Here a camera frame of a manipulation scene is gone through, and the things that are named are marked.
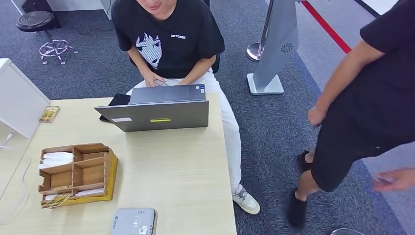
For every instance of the standing person's left hand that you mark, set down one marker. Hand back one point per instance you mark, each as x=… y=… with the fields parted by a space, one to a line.
x=395 y=180

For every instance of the grey laptop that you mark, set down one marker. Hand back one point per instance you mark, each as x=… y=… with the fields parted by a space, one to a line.
x=155 y=116

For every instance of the white platform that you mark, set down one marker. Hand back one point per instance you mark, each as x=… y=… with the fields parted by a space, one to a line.
x=382 y=4

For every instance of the white desk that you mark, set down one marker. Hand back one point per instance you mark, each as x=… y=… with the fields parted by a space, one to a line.
x=74 y=3

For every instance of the white card stack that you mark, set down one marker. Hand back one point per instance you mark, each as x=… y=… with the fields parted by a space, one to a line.
x=51 y=197
x=89 y=192

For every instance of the seated person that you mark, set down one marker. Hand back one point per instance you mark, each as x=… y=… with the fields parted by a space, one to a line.
x=181 y=48

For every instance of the grey kiosk stand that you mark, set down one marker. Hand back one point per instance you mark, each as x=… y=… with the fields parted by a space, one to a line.
x=275 y=48

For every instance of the standing person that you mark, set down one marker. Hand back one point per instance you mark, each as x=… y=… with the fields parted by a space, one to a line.
x=373 y=107

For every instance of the standing person's right hand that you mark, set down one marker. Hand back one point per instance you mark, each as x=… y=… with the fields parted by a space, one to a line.
x=317 y=116

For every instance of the seated person's right hand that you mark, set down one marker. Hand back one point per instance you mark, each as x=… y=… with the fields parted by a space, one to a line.
x=152 y=79

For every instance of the seated person's left hand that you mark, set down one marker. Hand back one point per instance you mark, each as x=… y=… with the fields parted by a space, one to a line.
x=184 y=82

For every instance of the black round stool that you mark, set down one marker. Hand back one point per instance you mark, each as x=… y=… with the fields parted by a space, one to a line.
x=34 y=21

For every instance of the grey card reader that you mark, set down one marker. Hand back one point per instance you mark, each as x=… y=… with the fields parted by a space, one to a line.
x=133 y=222

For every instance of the white tissue stack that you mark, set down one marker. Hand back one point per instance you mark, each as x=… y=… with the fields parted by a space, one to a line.
x=56 y=160

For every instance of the black pouch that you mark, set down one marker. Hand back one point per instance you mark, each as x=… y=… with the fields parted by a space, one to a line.
x=119 y=100

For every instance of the round silver-rimmed base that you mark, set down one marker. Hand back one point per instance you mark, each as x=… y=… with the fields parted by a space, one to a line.
x=347 y=232

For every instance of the wooden card organizer box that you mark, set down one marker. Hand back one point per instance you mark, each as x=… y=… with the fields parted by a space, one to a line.
x=92 y=172

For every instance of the chrome round post base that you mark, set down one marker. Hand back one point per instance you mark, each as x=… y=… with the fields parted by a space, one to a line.
x=251 y=51

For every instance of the white cabinet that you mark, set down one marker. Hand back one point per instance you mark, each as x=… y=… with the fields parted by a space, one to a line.
x=16 y=100

